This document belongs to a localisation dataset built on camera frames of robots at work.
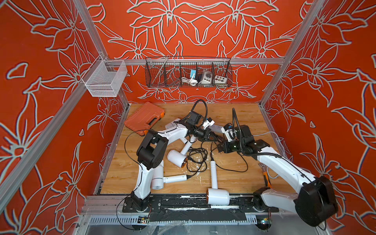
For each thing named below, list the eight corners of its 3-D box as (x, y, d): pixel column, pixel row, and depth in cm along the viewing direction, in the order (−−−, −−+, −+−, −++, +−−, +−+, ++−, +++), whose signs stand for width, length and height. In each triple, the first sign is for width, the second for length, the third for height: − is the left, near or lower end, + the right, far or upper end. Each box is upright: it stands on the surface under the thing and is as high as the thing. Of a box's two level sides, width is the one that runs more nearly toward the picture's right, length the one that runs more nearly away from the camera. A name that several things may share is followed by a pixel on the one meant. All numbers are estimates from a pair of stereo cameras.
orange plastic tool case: (126, 127, 108) (123, 122, 103) (148, 106, 122) (147, 101, 117) (144, 138, 101) (142, 133, 97) (166, 114, 115) (165, 109, 111)
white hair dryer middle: (166, 161, 90) (164, 157, 85) (171, 151, 94) (171, 147, 89) (181, 168, 87) (180, 165, 82) (186, 159, 91) (186, 154, 86)
